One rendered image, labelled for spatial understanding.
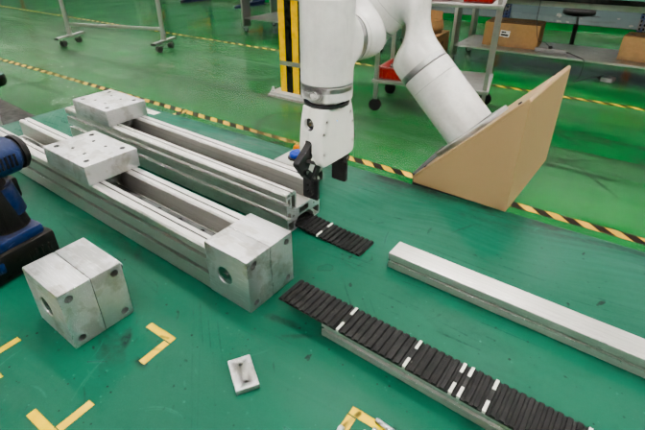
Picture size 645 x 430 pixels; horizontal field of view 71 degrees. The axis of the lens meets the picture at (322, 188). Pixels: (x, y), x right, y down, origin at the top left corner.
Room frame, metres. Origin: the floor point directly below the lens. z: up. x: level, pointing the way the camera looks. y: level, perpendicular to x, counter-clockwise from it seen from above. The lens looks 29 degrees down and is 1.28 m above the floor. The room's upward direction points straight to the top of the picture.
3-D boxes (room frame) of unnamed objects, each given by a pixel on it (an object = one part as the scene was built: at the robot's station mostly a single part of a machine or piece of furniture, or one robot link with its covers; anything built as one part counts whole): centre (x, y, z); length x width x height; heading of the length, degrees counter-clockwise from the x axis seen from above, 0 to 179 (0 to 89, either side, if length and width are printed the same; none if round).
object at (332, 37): (0.72, -0.01, 1.14); 0.09 x 0.08 x 0.13; 134
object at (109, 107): (1.13, 0.56, 0.87); 0.16 x 0.11 x 0.07; 53
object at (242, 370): (0.39, 0.10, 0.78); 0.05 x 0.03 x 0.01; 22
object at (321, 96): (0.71, -0.01, 1.06); 0.09 x 0.08 x 0.03; 143
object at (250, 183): (0.99, 0.36, 0.82); 0.80 x 0.10 x 0.09; 53
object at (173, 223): (0.83, 0.47, 0.82); 0.80 x 0.10 x 0.09; 53
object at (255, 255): (0.58, 0.11, 0.83); 0.12 x 0.09 x 0.10; 143
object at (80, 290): (0.51, 0.35, 0.83); 0.11 x 0.10 x 0.10; 143
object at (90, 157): (0.83, 0.47, 0.87); 0.16 x 0.11 x 0.07; 53
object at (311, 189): (0.67, 0.03, 0.91); 0.03 x 0.03 x 0.07; 53
